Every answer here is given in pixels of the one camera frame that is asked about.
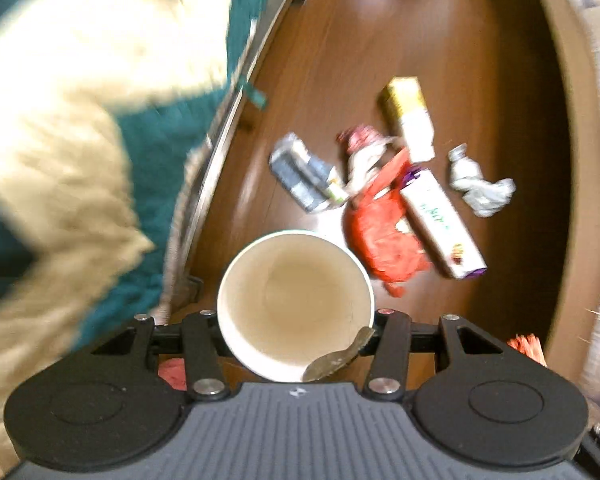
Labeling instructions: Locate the crushed blue grey carton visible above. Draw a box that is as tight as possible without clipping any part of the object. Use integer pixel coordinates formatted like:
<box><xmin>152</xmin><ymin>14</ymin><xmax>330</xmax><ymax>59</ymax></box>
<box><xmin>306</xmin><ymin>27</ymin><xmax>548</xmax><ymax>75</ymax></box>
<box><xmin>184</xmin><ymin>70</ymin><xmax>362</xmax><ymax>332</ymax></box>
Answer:
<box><xmin>269</xmin><ymin>132</ymin><xmax>351</xmax><ymax>215</ymax></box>

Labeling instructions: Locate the crumpled white plastic bottle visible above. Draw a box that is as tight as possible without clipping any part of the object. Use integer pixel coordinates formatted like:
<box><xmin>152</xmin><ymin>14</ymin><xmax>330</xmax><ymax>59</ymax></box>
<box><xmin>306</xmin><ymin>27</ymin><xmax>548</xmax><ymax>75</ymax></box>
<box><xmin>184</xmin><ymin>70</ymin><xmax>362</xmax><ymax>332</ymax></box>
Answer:
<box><xmin>447</xmin><ymin>143</ymin><xmax>517</xmax><ymax>218</ymax></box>

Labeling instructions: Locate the red white crumpled wrapper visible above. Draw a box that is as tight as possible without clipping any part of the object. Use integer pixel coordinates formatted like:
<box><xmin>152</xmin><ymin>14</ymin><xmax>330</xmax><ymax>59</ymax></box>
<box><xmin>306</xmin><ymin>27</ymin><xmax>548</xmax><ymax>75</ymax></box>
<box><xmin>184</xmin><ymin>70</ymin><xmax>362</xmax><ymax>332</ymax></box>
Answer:
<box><xmin>336</xmin><ymin>125</ymin><xmax>406</xmax><ymax>196</ymax></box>

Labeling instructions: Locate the red wrapper piece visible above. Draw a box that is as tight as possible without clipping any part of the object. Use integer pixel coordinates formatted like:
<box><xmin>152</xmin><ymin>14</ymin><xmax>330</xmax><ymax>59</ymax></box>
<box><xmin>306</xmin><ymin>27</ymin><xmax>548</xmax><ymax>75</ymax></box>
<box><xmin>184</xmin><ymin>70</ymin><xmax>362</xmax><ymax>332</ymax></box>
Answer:
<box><xmin>157</xmin><ymin>357</ymin><xmax>188</xmax><ymax>393</ymax></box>

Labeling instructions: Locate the yellow white box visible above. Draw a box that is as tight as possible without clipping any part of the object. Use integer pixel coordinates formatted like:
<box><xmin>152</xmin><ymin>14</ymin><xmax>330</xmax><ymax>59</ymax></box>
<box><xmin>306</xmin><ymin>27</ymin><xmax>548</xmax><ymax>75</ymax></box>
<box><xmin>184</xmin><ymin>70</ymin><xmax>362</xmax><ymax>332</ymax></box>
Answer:
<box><xmin>378</xmin><ymin>76</ymin><xmax>436</xmax><ymax>163</ymax></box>

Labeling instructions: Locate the metal folding bed frame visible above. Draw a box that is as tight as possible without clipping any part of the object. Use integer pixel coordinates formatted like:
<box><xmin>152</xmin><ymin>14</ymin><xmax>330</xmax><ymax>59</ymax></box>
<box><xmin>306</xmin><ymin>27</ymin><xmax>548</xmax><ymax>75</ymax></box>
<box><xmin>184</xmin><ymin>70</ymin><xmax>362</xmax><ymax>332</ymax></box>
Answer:
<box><xmin>165</xmin><ymin>0</ymin><xmax>312</xmax><ymax>311</ymax></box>

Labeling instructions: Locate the bronze plastic spoon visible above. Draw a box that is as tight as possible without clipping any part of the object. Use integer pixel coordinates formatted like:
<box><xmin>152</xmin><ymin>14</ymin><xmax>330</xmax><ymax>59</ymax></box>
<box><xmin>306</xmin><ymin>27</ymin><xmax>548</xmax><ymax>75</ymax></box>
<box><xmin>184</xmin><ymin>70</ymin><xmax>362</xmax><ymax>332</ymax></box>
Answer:
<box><xmin>302</xmin><ymin>326</ymin><xmax>376</xmax><ymax>383</ymax></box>

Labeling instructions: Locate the teal strap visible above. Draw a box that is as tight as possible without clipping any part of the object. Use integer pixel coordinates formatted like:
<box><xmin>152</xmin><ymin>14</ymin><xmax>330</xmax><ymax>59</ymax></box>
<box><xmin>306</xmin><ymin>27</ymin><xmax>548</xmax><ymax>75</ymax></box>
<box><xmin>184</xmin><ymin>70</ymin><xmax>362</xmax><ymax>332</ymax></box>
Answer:
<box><xmin>240</xmin><ymin>77</ymin><xmax>270</xmax><ymax>110</ymax></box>

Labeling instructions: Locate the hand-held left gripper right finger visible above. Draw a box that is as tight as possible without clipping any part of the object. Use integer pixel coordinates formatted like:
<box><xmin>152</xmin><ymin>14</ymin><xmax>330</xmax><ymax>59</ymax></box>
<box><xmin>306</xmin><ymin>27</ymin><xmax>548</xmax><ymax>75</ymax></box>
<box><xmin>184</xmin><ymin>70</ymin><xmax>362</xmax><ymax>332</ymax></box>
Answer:
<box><xmin>364</xmin><ymin>309</ymin><xmax>512</xmax><ymax>404</ymax></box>

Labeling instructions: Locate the white purple box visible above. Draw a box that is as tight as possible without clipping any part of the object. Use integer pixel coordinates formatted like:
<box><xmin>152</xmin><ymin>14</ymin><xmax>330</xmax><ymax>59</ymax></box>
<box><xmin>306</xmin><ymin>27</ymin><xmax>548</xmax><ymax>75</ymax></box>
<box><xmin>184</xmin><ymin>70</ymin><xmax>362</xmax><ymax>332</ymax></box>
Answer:
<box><xmin>397</xmin><ymin>165</ymin><xmax>488</xmax><ymax>281</ymax></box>

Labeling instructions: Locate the teal cream zigzag blanket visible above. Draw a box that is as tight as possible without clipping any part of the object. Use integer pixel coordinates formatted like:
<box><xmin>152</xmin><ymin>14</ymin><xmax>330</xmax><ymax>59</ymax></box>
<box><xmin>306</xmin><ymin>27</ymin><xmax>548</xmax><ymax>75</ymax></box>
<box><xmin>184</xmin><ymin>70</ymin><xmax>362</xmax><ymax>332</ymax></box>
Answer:
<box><xmin>0</xmin><ymin>0</ymin><xmax>281</xmax><ymax>480</ymax></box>

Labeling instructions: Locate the red plastic bag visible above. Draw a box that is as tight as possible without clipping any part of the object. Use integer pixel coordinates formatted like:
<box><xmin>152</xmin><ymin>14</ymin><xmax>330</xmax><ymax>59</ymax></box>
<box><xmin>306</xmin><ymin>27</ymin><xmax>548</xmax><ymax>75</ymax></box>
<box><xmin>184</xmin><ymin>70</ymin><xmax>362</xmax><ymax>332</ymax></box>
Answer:
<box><xmin>342</xmin><ymin>147</ymin><xmax>433</xmax><ymax>298</ymax></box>

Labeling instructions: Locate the white paper cup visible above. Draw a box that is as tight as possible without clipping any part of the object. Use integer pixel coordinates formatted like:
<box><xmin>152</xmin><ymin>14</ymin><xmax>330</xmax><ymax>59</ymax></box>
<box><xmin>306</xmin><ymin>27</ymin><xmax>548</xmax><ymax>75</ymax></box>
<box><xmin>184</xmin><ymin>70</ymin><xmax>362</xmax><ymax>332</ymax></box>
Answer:
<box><xmin>216</xmin><ymin>230</ymin><xmax>376</xmax><ymax>383</ymax></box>

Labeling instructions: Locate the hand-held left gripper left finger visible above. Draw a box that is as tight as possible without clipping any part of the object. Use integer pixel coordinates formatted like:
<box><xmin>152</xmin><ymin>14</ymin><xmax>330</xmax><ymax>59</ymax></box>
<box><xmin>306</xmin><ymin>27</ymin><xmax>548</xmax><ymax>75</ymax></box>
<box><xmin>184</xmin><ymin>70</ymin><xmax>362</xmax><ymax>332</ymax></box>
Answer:
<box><xmin>87</xmin><ymin>310</ymin><xmax>231</xmax><ymax>402</ymax></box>

